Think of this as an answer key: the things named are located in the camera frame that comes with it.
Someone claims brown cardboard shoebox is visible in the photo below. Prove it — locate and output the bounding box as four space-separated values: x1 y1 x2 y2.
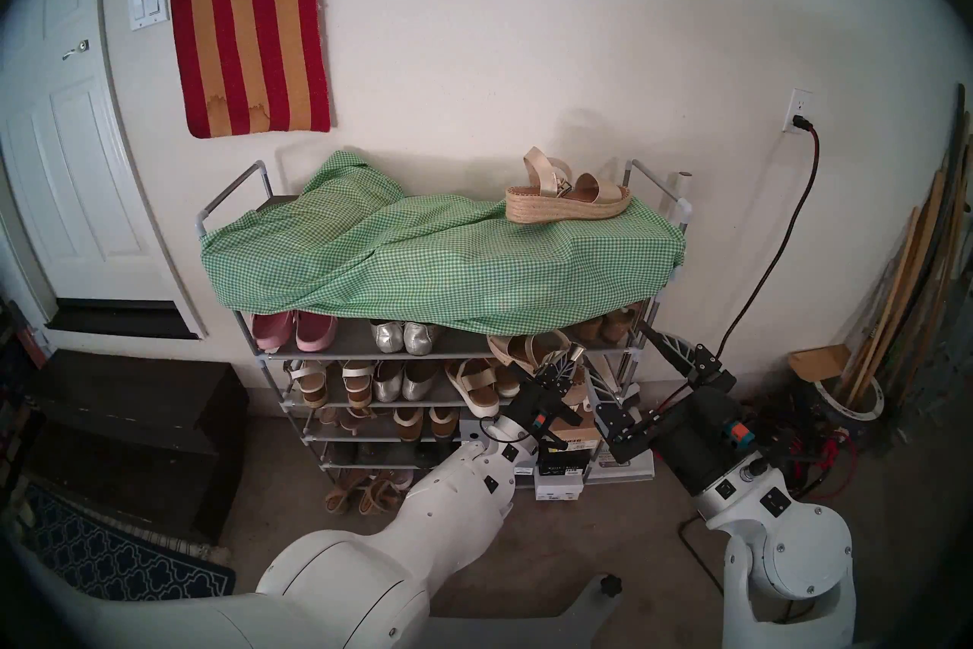
544 416 601 451

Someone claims blue patterned rug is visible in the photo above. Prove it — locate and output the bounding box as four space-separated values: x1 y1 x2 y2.
23 484 236 603

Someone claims tan strappy sandal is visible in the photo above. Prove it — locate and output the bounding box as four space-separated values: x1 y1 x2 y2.
359 473 400 515
327 469 364 515

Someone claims white panel door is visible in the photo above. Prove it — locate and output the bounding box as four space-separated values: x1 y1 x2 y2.
0 0 206 340

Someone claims grey robot base frame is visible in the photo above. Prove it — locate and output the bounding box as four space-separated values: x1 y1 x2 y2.
426 571 623 649

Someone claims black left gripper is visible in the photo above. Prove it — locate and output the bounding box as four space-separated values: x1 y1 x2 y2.
496 342 588 446

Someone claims grey metal shoe rack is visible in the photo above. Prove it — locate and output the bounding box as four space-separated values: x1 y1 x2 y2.
196 159 693 492

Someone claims green gingham cloth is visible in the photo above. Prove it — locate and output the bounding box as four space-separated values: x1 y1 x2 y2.
201 149 686 336

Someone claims dark wooden chest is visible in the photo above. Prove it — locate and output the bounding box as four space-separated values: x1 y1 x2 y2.
30 349 250 542

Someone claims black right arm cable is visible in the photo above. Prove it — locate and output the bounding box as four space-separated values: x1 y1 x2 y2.
741 427 807 477

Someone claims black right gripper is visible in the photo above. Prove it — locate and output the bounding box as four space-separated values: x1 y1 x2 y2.
585 321 759 498

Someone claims white flat printed box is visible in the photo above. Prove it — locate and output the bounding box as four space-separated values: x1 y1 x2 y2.
589 442 656 485

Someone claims white light switch plate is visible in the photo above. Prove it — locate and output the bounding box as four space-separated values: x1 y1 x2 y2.
127 0 170 31

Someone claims black bucket white rim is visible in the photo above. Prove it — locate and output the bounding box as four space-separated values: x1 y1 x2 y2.
813 374 886 432

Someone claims black shoebox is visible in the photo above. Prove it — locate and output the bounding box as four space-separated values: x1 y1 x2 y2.
537 446 592 477

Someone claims white shoebox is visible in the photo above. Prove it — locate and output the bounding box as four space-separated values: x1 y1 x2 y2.
534 473 585 501

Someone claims red black power cable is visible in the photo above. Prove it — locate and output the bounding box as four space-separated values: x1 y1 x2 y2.
654 114 860 595

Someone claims black red cable reel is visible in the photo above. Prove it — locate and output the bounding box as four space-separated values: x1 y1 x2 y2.
760 412 860 496

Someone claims striped flag wall hanging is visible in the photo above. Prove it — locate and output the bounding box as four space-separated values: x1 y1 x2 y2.
169 0 332 139

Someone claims wooden slats bundle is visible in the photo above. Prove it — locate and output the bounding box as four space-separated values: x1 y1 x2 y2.
844 85 973 420

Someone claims white strap cork sandal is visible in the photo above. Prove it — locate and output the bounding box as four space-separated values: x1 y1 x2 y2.
285 360 329 409
342 360 375 409

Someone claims beige espadrille platform sandal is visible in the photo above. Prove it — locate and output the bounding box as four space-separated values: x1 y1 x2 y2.
506 147 632 224
486 328 592 416

